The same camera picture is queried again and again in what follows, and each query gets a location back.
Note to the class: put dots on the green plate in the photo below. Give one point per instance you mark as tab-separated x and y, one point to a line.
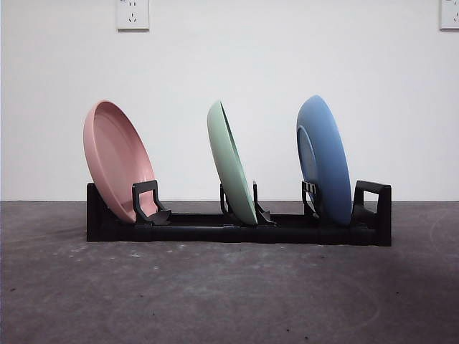
226	161

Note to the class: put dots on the blue plate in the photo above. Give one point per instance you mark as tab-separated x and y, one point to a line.
333	150

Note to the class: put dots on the pink plate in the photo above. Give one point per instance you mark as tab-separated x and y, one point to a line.
114	161

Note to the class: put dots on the black plastic plate rack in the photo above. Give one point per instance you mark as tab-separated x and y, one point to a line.
287	233

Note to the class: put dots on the white wall socket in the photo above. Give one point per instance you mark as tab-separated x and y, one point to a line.
133	16
450	16

